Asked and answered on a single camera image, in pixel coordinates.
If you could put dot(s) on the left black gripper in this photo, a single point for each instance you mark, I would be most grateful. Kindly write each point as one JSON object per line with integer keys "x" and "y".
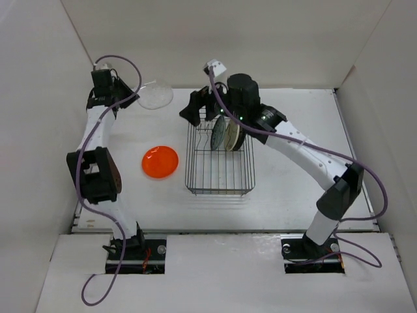
{"x": 118, "y": 81}

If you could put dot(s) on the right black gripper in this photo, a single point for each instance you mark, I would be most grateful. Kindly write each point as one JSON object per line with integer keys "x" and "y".
{"x": 199, "y": 99}

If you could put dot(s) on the clear glass plate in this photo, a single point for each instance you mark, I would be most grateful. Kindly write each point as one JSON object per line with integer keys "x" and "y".
{"x": 155, "y": 94}

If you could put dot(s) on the blue patterned ceramic plate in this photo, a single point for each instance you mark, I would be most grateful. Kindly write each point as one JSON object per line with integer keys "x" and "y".
{"x": 218, "y": 133}

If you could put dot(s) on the cream and black plate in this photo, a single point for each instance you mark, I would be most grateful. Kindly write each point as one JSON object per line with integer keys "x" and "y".
{"x": 232, "y": 135}

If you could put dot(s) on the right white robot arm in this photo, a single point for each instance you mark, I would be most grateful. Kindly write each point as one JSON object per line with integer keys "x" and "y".
{"x": 237, "y": 108}

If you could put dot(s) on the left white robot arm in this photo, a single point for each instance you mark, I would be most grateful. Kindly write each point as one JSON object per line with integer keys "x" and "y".
{"x": 92, "y": 167}

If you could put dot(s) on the orange plate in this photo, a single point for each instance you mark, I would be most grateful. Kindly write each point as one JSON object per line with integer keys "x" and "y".
{"x": 160, "y": 162}

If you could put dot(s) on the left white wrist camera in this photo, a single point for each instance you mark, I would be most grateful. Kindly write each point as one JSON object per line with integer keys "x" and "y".
{"x": 105, "y": 66}

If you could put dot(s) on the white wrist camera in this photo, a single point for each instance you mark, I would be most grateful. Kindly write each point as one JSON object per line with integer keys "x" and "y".
{"x": 217, "y": 68}
{"x": 105, "y": 66}

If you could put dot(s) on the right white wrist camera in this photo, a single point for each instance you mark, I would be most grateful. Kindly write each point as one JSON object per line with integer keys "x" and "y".
{"x": 217, "y": 68}

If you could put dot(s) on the grey wire dish rack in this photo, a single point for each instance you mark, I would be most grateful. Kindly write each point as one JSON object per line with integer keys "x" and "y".
{"x": 218, "y": 172}

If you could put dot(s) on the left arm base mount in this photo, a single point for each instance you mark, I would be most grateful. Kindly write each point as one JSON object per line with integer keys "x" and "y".
{"x": 149, "y": 261}

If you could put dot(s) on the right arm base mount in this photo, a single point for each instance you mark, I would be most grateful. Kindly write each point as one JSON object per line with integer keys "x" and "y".
{"x": 301, "y": 256}

